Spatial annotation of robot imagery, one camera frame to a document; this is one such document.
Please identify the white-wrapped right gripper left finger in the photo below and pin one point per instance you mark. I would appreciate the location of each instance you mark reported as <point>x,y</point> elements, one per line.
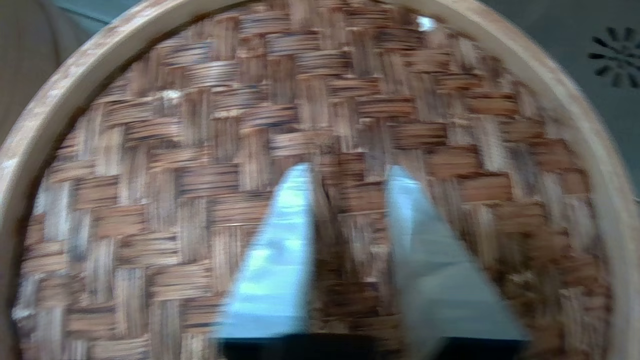
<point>280,260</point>

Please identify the dark woven bamboo steamer lid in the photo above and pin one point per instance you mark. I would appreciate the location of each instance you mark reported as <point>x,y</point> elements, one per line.
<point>200,150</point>

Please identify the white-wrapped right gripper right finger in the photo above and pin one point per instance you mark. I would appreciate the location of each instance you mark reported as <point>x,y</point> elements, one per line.
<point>440,280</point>

